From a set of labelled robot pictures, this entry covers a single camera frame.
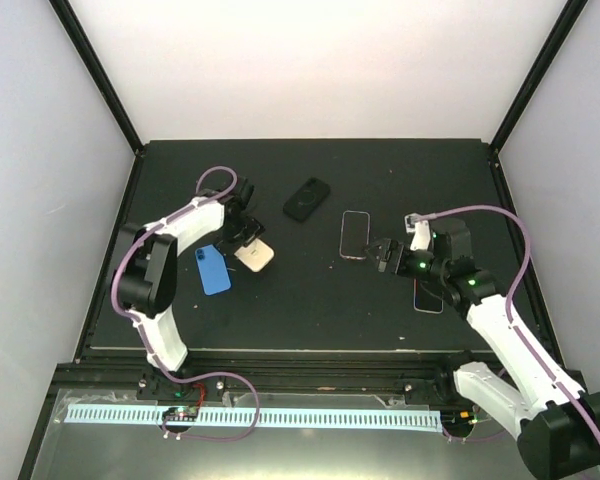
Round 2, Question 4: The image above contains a beige phone case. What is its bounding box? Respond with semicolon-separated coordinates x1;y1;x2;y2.
234;238;275;273

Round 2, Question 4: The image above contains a clear phone case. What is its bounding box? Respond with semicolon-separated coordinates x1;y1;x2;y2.
338;210;372;262

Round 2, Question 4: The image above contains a pink phone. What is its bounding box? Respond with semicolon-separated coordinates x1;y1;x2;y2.
340;211;371;261

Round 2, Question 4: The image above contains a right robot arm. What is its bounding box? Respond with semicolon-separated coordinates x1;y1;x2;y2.
363;215;600;479

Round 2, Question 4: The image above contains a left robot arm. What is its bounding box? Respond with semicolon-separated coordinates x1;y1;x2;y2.
110;167;274;399

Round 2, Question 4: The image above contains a purple phone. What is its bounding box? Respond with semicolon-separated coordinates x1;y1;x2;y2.
413;280;444;314

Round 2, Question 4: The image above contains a black phone case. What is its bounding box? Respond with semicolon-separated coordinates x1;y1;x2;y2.
283;177;331;223

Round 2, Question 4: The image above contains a right control board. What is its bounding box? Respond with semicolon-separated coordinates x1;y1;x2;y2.
442;410;487;425

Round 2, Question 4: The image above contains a control board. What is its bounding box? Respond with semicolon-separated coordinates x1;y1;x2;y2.
162;406;199;423
442;410;487;425

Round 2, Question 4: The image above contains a left control board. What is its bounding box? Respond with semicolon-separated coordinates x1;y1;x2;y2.
162;406;199;423

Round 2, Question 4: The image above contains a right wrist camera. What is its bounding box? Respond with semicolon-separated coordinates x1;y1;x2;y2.
404;213;432;251

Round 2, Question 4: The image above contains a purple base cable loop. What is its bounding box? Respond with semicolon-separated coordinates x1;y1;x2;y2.
159;372;264;444

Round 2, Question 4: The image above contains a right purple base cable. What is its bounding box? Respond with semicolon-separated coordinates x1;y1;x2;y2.
442;367;519;445

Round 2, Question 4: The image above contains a white slotted cable duct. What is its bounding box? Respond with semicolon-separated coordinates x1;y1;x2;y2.
64;404;443;433

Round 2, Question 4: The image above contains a left black frame post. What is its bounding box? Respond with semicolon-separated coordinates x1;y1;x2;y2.
49;0;144;154

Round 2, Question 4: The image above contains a black frame post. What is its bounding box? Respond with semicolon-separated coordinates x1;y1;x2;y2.
489;0;588;154
49;0;144;154

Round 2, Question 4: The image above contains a right black frame post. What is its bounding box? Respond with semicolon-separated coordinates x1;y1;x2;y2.
489;0;588;154

